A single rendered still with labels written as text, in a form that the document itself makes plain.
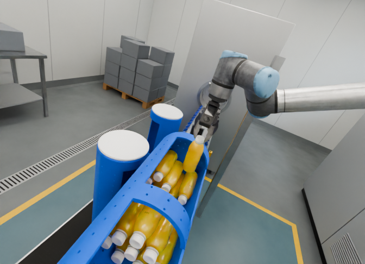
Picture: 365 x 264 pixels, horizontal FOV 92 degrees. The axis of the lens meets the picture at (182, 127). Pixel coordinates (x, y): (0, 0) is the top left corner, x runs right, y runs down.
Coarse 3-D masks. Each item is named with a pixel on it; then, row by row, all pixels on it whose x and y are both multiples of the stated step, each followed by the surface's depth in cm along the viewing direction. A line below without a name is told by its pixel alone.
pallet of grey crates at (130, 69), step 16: (112, 48) 368; (128, 48) 348; (144, 48) 355; (160, 48) 380; (112, 64) 376; (128, 64) 360; (144, 64) 346; (160, 64) 369; (112, 80) 391; (128, 80) 375; (144, 80) 359; (160, 80) 390; (128, 96) 401; (144, 96) 372; (160, 96) 424
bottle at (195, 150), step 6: (192, 144) 78; (198, 144) 78; (192, 150) 78; (198, 150) 78; (186, 156) 82; (192, 156) 79; (198, 156) 79; (186, 162) 82; (192, 162) 81; (186, 168) 83; (192, 168) 83
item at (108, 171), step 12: (96, 156) 97; (144, 156) 98; (96, 168) 99; (108, 168) 92; (120, 168) 91; (132, 168) 94; (96, 180) 102; (108, 180) 95; (120, 180) 96; (96, 192) 105; (108, 192) 100; (96, 204) 109; (96, 216) 114
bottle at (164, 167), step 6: (168, 150) 90; (168, 156) 85; (174, 156) 88; (162, 162) 81; (168, 162) 82; (174, 162) 87; (156, 168) 79; (162, 168) 78; (168, 168) 80; (162, 174) 77
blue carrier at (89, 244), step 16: (160, 144) 84; (176, 144) 95; (144, 160) 77; (160, 160) 69; (208, 160) 90; (144, 176) 60; (128, 192) 54; (144, 192) 53; (160, 192) 54; (112, 208) 49; (160, 208) 50; (176, 208) 53; (192, 208) 72; (96, 224) 45; (112, 224) 43; (176, 224) 50; (80, 240) 42; (96, 240) 40; (64, 256) 40; (80, 256) 37; (96, 256) 55; (176, 256) 57
